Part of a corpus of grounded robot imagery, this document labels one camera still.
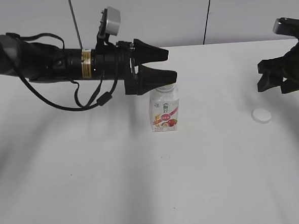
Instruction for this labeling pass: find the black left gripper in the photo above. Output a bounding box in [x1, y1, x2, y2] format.
[91, 39, 177, 95]

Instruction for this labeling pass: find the white Yili yogurt bottle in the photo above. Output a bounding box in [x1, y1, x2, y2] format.
[149, 84, 179, 132]

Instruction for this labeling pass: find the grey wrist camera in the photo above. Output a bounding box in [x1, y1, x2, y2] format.
[97, 6, 121, 38]
[273, 17, 299, 37]

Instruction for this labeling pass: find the white plastic bottle cap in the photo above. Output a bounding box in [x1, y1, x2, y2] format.
[251, 108, 272, 124]

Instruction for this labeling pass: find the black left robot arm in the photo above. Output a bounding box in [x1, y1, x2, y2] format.
[0, 33, 177, 95]

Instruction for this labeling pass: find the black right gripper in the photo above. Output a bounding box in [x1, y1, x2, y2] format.
[253, 19, 299, 96]

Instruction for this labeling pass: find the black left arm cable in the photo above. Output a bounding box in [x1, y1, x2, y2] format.
[17, 65, 119, 115]

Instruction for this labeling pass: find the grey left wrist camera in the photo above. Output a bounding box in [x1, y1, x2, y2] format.
[97, 6, 121, 38]

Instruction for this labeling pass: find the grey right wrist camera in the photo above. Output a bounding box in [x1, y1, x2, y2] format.
[273, 17, 299, 37]

